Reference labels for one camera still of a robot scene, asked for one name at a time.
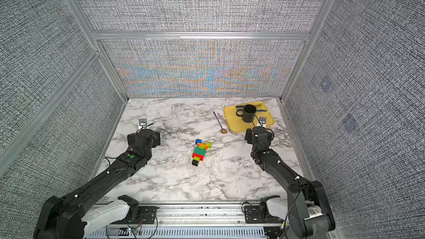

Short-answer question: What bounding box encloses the orange lego brick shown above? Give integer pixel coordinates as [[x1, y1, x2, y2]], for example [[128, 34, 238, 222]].
[[197, 143, 208, 149]]

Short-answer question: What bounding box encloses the red lego brick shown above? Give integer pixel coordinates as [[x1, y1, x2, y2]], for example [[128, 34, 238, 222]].
[[192, 153, 204, 161]]

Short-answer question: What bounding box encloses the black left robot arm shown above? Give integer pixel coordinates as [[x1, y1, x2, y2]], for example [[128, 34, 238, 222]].
[[33, 128, 160, 239]]

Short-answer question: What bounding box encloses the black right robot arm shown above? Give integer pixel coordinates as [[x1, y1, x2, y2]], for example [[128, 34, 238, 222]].
[[245, 126, 336, 239]]

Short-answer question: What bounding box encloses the yellow plastic tray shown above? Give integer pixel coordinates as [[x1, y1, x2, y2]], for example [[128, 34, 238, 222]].
[[224, 101, 274, 133]]

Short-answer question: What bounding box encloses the black mug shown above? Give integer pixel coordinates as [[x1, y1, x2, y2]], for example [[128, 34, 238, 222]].
[[236, 109, 256, 123]]

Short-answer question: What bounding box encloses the iridescent metal spoon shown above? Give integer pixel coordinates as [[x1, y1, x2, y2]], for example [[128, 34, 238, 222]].
[[213, 111, 228, 134]]

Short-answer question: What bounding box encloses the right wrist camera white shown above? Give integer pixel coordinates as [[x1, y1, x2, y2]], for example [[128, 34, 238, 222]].
[[257, 117, 267, 127]]

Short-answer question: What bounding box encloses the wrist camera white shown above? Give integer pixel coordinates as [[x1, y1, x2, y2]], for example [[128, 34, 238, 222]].
[[257, 117, 267, 127], [138, 118, 147, 129]]

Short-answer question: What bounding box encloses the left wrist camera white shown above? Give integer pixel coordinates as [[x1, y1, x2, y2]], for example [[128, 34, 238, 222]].
[[138, 118, 147, 129]]

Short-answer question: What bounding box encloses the green handled utensil on tray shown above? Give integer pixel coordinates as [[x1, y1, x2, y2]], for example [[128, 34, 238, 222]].
[[236, 105, 267, 112]]

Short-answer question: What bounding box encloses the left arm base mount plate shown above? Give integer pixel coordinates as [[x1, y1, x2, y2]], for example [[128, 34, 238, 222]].
[[112, 206, 158, 225]]

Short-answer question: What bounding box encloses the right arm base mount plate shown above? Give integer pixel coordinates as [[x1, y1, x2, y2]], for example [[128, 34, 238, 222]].
[[242, 204, 283, 225]]

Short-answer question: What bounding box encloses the aluminium front rail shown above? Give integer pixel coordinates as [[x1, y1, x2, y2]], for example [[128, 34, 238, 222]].
[[61, 203, 339, 228]]

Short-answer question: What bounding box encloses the white slotted cable duct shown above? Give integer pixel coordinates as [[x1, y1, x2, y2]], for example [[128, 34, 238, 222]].
[[87, 226, 267, 239]]

